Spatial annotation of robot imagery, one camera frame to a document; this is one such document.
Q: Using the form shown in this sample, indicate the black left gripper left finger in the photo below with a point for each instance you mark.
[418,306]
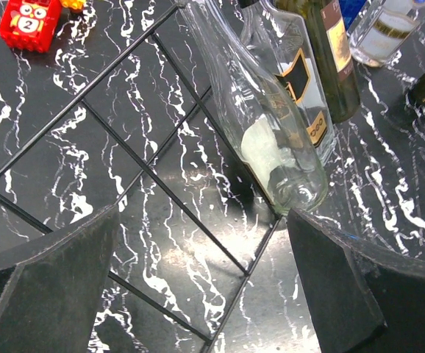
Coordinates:
[50,287]

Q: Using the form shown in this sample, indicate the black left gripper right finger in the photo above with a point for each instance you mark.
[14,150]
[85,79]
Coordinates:
[362,297]

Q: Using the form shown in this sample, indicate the clear tall glass bottle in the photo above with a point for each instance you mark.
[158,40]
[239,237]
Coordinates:
[258,117]

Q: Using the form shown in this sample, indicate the round clear liquor bottle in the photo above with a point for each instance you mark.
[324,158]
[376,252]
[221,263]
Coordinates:
[383,29]

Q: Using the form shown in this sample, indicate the dark green wine bottle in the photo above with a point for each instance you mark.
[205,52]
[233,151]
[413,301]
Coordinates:
[327,33]

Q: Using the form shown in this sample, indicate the blue square glass bottle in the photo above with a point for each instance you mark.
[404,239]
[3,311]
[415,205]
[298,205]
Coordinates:
[350,10]

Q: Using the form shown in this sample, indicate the clear bottle black gold label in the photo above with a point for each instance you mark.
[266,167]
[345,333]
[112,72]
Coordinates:
[280,42]

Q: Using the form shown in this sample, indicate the red toy block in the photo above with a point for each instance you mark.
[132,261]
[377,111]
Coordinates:
[30,25]

